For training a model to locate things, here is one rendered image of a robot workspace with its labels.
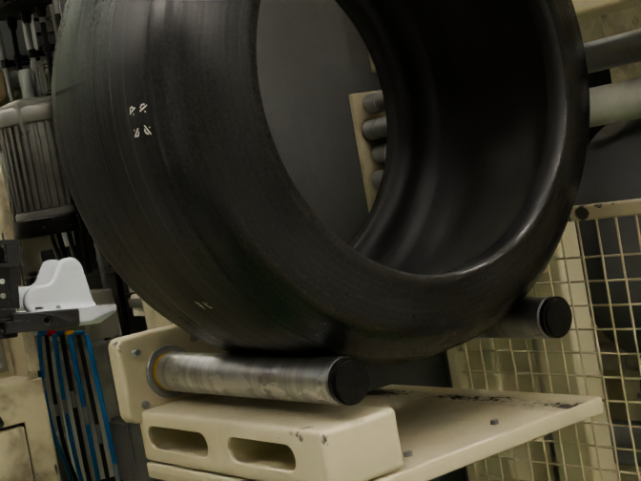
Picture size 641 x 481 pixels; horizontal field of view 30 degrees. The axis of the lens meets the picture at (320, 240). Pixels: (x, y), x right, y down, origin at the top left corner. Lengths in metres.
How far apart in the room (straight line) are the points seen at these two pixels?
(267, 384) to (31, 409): 0.51
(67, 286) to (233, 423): 0.25
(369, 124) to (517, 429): 0.64
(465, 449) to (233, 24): 0.47
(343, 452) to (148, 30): 0.41
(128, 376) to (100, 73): 0.40
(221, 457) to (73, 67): 0.42
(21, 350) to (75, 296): 0.57
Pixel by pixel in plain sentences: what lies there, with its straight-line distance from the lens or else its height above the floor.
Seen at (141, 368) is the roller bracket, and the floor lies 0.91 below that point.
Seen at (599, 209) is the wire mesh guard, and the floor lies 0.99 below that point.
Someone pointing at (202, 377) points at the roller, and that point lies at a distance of 1.28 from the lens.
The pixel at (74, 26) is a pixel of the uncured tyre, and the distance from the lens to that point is 1.19.
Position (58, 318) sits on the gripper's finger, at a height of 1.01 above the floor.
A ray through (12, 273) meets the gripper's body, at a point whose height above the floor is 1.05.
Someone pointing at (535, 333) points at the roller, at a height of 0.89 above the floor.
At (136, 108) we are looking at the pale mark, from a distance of 1.06.
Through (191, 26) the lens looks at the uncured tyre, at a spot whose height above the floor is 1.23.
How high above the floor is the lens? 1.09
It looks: 3 degrees down
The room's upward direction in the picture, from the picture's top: 10 degrees counter-clockwise
